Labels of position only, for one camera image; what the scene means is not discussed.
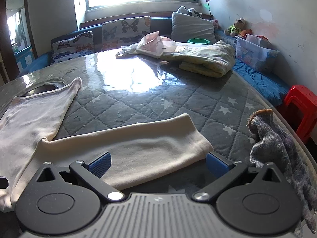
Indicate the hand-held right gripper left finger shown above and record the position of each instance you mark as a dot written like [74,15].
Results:
[100,165]

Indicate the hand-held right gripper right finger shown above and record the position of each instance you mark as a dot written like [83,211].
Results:
[218,164]

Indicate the cream pants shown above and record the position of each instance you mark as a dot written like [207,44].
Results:
[138,148]

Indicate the grey knit work glove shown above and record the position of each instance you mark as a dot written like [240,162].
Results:
[272,141]

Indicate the red plastic stool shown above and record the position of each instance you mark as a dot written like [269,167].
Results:
[301,104]

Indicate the clear plastic storage box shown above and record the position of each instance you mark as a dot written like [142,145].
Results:
[255,55]

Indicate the crumpled white plastic bag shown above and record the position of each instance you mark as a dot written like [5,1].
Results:
[125,52]

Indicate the flat butterfly print pillow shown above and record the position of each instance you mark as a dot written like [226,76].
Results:
[73,45]

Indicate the green plastic bowl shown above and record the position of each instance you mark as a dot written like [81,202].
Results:
[198,41]

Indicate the blue and white cabinet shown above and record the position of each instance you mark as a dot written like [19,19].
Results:
[24,59]

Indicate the white plastic container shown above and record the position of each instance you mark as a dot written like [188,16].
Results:
[255,39]

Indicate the pink plastic bag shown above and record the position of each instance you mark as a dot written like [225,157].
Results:
[154,43]

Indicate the orange toy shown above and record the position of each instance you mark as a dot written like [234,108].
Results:
[245,32]

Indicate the large butterfly print pillow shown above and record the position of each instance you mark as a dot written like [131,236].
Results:
[126,32]

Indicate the teddy bear in green vest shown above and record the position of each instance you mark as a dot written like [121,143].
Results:
[237,27]

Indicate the grey pillow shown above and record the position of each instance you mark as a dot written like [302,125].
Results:
[192,28]

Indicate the panda plush toy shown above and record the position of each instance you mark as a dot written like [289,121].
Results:
[194,13]

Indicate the white plush toy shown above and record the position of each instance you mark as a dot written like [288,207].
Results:
[182,10]

